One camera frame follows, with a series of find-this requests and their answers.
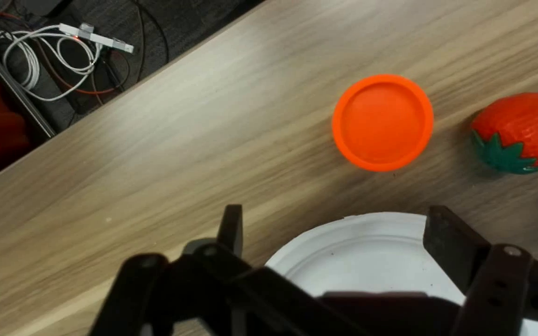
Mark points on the white paper plate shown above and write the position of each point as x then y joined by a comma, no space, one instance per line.
355,254

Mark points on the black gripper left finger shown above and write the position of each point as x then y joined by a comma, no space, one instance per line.
232,230

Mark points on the red toy strawberry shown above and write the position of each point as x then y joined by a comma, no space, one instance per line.
518,131

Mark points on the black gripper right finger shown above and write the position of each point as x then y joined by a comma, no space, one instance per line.
456,243

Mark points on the white metal pole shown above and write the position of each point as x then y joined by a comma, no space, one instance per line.
26,103

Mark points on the orange cup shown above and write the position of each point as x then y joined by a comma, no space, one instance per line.
381,123

